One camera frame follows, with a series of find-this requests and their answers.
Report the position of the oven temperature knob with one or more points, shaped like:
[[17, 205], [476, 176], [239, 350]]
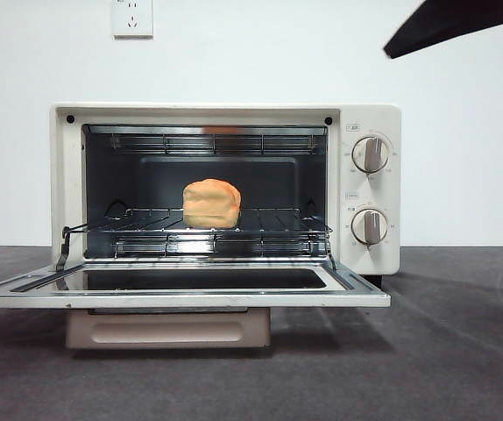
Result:
[[370, 154]]

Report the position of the dark grey table cloth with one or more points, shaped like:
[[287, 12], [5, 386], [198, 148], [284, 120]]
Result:
[[453, 351]]

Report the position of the white wall socket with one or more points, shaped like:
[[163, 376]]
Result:
[[132, 19]]

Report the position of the white Toshiba toaster oven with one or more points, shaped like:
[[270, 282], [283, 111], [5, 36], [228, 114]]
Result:
[[380, 118]]

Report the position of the oven door with glass window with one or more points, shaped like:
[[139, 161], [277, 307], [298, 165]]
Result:
[[190, 300]]

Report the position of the oven timer knob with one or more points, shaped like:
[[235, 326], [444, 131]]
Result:
[[369, 226]]

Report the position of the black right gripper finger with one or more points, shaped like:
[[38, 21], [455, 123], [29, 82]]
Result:
[[453, 24]]

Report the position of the golden bread loaf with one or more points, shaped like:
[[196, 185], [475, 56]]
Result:
[[211, 201]]

